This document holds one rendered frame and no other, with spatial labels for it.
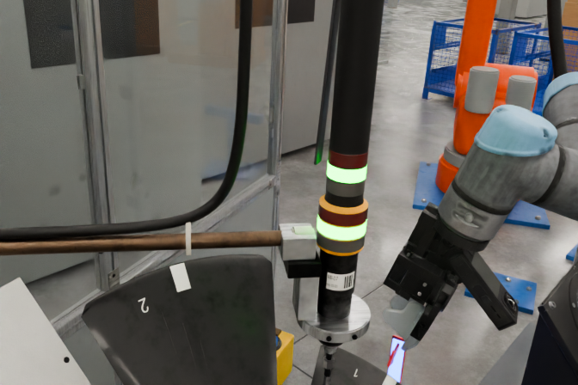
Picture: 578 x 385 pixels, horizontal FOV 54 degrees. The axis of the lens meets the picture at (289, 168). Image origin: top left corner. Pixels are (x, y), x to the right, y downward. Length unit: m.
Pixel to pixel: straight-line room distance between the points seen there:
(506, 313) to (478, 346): 2.29
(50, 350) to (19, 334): 0.04
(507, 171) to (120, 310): 0.45
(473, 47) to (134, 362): 4.01
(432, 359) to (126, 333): 2.32
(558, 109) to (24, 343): 0.73
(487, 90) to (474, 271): 3.49
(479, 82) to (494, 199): 3.50
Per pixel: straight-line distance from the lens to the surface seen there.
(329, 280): 0.52
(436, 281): 0.74
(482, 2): 4.39
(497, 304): 0.75
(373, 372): 0.91
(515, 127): 0.65
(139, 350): 0.67
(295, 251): 0.50
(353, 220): 0.49
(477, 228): 0.69
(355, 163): 0.47
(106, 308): 0.68
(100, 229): 0.50
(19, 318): 0.82
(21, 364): 0.81
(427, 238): 0.73
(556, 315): 1.10
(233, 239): 0.50
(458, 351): 2.98
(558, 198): 0.69
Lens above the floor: 1.79
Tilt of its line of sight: 22 degrees down
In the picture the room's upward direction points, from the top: 3 degrees clockwise
